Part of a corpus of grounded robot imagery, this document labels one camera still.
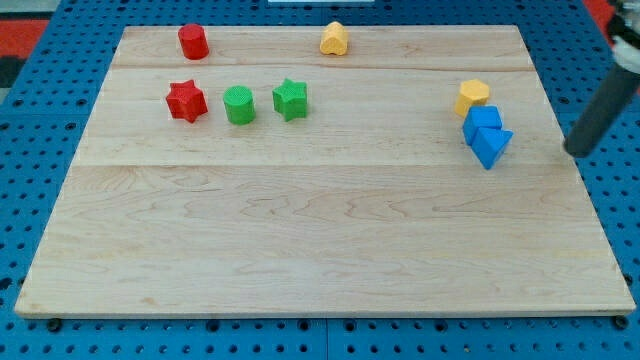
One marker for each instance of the robot arm end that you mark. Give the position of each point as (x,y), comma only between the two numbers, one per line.
(623,30)

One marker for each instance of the wooden board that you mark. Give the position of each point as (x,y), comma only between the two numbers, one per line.
(371,206)

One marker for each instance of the green star block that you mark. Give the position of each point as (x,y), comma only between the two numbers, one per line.
(290,99)

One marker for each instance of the green cylinder block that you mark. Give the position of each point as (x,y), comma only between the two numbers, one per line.
(239,105)

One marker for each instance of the yellow heart block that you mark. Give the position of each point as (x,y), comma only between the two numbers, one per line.
(334,39)

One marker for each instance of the red star block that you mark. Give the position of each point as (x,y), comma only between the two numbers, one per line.
(186,101)

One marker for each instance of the blue cube block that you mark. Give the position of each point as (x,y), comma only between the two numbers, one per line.
(480,117)

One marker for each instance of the blue triangle block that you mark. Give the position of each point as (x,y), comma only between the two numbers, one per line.
(489,144)

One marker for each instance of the yellow hexagon block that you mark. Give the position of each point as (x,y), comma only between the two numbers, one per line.
(471,93)

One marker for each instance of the red cylinder block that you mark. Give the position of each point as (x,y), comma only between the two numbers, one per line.
(192,38)

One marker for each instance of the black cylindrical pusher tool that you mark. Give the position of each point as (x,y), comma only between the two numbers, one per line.
(615,92)

